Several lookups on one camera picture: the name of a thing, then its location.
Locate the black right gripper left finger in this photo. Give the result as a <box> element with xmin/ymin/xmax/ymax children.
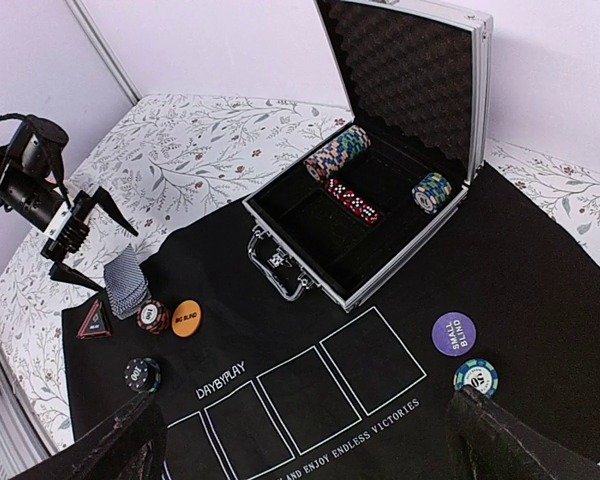
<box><xmin>17</xmin><ymin>393</ymin><xmax>167</xmax><ymax>480</ymax></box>

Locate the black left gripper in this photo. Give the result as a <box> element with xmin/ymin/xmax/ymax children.
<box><xmin>0</xmin><ymin>113</ymin><xmax>138</xmax><ymax>291</ymax></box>

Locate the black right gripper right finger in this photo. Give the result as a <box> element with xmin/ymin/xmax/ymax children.
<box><xmin>446</xmin><ymin>386</ymin><xmax>600</xmax><ymax>479</ymax></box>

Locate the green blue chip stack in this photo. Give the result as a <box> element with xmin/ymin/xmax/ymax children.
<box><xmin>453</xmin><ymin>358</ymin><xmax>499</xmax><ymax>398</ymax></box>

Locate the blue playing card deck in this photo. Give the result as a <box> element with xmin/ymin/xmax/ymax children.
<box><xmin>104</xmin><ymin>245</ymin><xmax>149</xmax><ymax>320</ymax></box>

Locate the black and green chip stack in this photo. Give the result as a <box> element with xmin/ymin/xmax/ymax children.
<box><xmin>124</xmin><ymin>357</ymin><xmax>161</xmax><ymax>393</ymax></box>

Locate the orange black chip stack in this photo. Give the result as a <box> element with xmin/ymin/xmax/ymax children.
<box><xmin>136</xmin><ymin>299</ymin><xmax>171</xmax><ymax>334</ymax></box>

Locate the purple small blind button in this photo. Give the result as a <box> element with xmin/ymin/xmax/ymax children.
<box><xmin>431</xmin><ymin>312</ymin><xmax>477</xmax><ymax>357</ymax></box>

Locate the orange big blind button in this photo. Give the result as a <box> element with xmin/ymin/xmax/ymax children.
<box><xmin>171</xmin><ymin>300</ymin><xmax>202</xmax><ymax>338</ymax></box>

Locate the triangular all in button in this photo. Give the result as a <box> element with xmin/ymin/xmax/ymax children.
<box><xmin>76</xmin><ymin>300</ymin><xmax>112</xmax><ymax>340</ymax></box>

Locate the black poker table mat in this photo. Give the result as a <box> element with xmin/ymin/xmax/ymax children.
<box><xmin>62</xmin><ymin>167</ymin><xmax>600</xmax><ymax>479</ymax></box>

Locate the orange and blue chip row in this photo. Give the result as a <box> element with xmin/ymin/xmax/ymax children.
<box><xmin>303</xmin><ymin>125</ymin><xmax>371</xmax><ymax>182</ymax></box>

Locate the green blue black chip row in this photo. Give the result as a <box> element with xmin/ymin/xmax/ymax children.
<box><xmin>412</xmin><ymin>172</ymin><xmax>453</xmax><ymax>215</ymax></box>

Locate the red dice row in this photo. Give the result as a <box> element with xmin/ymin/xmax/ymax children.
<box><xmin>324</xmin><ymin>178</ymin><xmax>381</xmax><ymax>225</ymax></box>

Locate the aluminium poker chip case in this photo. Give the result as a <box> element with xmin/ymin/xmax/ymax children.
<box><xmin>244</xmin><ymin>1</ymin><xmax>494</xmax><ymax>311</ymax></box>

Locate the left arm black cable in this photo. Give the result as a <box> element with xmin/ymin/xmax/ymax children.
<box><xmin>0</xmin><ymin>113</ymin><xmax>71</xmax><ymax>209</ymax></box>

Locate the front aluminium rail base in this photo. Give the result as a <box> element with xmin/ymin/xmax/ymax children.
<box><xmin>0</xmin><ymin>347</ymin><xmax>49</xmax><ymax>479</ymax></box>

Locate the left aluminium frame post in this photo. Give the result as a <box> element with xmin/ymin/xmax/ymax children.
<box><xmin>65</xmin><ymin>0</ymin><xmax>143</xmax><ymax>105</ymax></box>

